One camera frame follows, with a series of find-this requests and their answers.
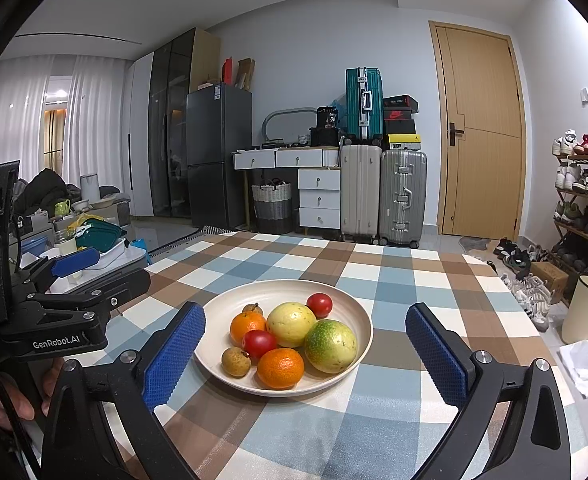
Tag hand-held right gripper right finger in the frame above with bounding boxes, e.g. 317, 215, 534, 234
405, 302, 572, 480

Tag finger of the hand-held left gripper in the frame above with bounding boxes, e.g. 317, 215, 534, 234
26, 266, 151, 320
10, 248, 101, 297

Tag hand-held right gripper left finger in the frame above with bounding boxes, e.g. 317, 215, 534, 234
39, 301, 206, 480

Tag yellow-brown round fruit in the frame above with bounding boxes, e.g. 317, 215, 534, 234
221, 347, 252, 378

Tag orange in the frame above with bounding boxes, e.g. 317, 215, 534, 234
230, 311, 267, 347
257, 347, 306, 391

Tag red tomato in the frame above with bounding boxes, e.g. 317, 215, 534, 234
242, 330, 279, 360
306, 292, 333, 319

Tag cream round plate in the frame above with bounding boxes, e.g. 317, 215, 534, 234
194, 283, 373, 397

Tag green mottled citrus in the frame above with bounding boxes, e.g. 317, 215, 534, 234
304, 319, 359, 374

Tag pale yellow round citrus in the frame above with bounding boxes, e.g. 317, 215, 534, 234
266, 301, 318, 348

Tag person's left hand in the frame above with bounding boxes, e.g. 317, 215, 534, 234
0, 357, 67, 433

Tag white tray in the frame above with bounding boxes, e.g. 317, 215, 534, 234
49, 237, 147, 293

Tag blue plastic tub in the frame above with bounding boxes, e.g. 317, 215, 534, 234
21, 235, 50, 256

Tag black jacket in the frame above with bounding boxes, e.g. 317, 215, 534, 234
21, 168, 72, 218

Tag white container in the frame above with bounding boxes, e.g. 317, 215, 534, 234
80, 174, 100, 204

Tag pile of shoes on floor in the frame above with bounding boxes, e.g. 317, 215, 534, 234
491, 237, 555, 333

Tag white curtain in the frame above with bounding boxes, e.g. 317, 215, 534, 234
0, 52, 135, 201

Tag grey floor mat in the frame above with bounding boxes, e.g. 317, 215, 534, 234
458, 236, 493, 253

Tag cardboard box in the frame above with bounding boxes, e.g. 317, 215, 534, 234
529, 261, 570, 291

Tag white wardrobe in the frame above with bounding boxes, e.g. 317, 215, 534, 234
122, 52, 155, 218

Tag cream waste bin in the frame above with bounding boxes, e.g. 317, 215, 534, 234
561, 274, 588, 345

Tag dark glass cabinet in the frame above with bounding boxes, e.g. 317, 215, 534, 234
147, 27, 221, 221

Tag silver suitcase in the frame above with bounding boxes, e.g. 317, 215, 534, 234
378, 149, 428, 250

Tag wicker laundry basket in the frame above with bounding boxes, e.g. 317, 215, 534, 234
251, 178, 293, 235

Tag dark grey fridge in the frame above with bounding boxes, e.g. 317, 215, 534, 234
185, 83, 253, 231

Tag beige suitcase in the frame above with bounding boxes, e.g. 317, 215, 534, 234
340, 143, 383, 242

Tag white drawer desk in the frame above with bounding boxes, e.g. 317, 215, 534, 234
232, 146, 342, 231

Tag wooden door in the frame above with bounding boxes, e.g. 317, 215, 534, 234
428, 20, 527, 237

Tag yellow and black shoebox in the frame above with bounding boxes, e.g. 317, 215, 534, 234
383, 133, 421, 152

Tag flat cardboard carton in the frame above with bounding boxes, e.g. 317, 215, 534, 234
237, 57, 256, 92

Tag black storage case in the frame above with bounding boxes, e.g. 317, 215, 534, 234
309, 126, 346, 148

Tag wooden shoe rack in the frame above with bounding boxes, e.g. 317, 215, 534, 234
553, 152, 588, 308

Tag black shoebox with red lid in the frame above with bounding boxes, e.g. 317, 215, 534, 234
382, 95, 419, 111

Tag small black box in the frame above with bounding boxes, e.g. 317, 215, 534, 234
316, 106, 342, 130

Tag teal suitcase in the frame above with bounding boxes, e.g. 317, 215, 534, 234
345, 67, 384, 143

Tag oval mirror frame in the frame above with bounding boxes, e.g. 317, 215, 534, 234
262, 107, 317, 146

